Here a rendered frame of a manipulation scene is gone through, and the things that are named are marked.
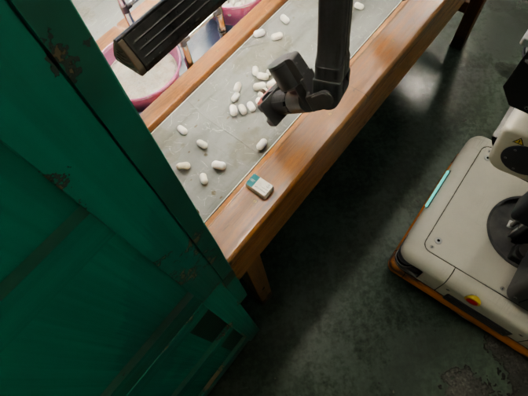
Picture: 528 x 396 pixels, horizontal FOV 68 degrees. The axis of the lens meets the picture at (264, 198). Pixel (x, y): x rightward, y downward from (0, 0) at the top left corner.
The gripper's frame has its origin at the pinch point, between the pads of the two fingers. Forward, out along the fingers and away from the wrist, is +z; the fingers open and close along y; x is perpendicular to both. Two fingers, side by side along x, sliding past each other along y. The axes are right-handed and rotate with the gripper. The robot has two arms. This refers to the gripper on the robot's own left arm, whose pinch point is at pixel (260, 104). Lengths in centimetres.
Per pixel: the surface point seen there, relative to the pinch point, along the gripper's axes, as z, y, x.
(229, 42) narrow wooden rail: 22.7, -15.4, -12.8
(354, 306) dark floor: 18, 10, 92
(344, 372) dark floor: 10, 33, 99
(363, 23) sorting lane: 3.6, -46.1, 7.2
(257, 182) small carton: -7.3, 16.8, 10.2
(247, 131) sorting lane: 6.1, 4.8, 4.7
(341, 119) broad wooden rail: -9.7, -11.4, 15.2
